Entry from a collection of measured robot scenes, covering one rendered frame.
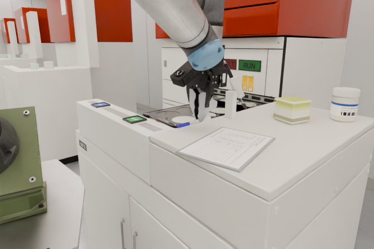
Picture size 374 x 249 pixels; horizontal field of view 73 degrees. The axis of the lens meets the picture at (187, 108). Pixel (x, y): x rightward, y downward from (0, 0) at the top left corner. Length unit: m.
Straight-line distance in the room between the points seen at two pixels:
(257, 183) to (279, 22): 0.73
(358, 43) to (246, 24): 1.54
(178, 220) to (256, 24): 0.78
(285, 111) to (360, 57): 1.78
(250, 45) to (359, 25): 1.49
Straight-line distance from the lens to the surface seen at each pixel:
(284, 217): 0.51
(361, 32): 2.53
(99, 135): 0.96
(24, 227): 0.67
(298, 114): 0.79
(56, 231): 0.63
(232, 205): 0.50
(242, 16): 1.14
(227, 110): 0.80
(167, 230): 0.73
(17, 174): 0.67
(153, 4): 0.38
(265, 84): 1.13
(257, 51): 1.15
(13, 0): 8.81
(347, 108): 0.88
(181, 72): 0.62
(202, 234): 0.61
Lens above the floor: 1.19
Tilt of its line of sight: 14 degrees down
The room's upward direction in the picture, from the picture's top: straight up
